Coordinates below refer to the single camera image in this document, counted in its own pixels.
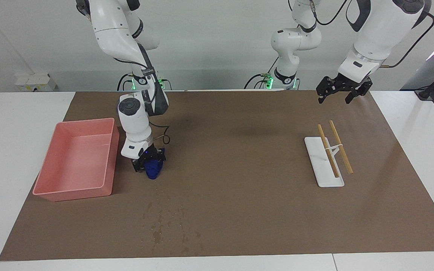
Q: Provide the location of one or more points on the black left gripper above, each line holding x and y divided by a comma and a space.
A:
349, 82

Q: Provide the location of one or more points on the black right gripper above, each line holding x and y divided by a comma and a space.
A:
149, 155

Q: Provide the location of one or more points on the dark blue towel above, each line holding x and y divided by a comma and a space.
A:
153, 170

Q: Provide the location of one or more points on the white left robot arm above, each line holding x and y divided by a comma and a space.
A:
375, 34

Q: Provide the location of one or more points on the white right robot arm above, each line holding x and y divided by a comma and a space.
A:
136, 120

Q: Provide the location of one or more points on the white towel rack base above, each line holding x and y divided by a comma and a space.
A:
326, 177

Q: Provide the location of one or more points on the wooden rack rod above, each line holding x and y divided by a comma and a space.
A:
328, 150
343, 152

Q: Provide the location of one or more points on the pink plastic bin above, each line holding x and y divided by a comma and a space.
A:
77, 162

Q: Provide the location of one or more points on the brown table mat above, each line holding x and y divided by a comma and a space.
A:
239, 180

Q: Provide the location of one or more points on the white wall socket box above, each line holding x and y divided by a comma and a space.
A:
36, 82

